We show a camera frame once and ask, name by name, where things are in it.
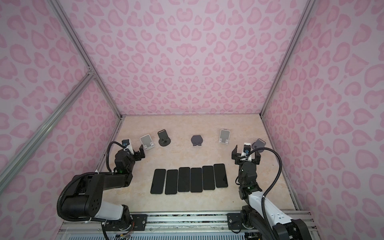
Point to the dark round stand back left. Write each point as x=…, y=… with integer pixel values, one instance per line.
x=164, y=139

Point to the silver smartphone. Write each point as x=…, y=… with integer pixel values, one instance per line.
x=171, y=186

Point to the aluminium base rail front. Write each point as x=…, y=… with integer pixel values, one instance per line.
x=203, y=225

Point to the blue-edged smartphone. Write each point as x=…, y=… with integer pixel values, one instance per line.
x=184, y=179

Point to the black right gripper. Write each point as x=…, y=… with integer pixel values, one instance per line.
x=233, y=157

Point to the aluminium frame post back left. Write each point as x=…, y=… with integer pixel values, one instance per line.
x=84, y=55

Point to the grey-edged smartphone front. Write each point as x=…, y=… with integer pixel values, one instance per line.
x=208, y=178

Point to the grey round stand right side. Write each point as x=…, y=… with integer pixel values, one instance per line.
x=259, y=143

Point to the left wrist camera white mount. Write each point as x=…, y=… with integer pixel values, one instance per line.
x=127, y=146

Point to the white folding phone stand left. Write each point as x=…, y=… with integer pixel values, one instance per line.
x=147, y=142

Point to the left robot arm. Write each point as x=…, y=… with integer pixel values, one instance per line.
x=81, y=199

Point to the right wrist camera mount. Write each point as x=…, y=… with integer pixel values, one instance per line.
x=247, y=149

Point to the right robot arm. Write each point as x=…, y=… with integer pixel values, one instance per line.
x=260, y=213

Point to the aluminium frame post back right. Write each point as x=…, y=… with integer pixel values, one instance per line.
x=307, y=13

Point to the green-edged smartphone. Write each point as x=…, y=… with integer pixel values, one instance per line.
x=221, y=180
x=158, y=181

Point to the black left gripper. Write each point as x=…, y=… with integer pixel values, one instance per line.
x=138, y=157

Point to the white folding phone stand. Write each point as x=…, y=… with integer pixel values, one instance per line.
x=147, y=142
x=224, y=136

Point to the pink-edged smartphone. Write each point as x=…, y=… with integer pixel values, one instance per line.
x=196, y=184

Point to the aluminium frame post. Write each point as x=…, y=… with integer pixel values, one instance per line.
x=307, y=13
x=84, y=55

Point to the white folding phone stand right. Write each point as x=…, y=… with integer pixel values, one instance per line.
x=224, y=136

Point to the aluminium diagonal frame beam left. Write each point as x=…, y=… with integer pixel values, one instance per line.
x=19, y=160

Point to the dark round phone stand centre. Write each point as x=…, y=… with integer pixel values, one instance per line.
x=197, y=140

